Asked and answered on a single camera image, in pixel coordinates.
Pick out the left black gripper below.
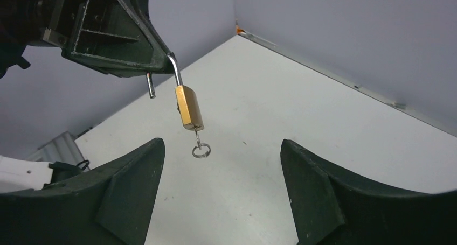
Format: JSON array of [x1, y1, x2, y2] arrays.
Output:
[[21, 0, 173, 78]]

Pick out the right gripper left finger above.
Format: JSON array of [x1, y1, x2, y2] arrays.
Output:
[[1, 138, 165, 244]]

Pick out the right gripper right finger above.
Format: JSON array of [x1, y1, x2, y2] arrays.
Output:
[[280, 139, 456, 244]]

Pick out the small brass padlock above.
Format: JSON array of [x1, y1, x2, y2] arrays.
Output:
[[167, 54, 211, 158]]

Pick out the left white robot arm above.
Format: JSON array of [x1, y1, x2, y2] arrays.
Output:
[[1, 0, 172, 193]]

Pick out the aluminium table edge rail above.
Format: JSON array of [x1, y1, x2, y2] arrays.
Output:
[[236, 20, 456, 137]]

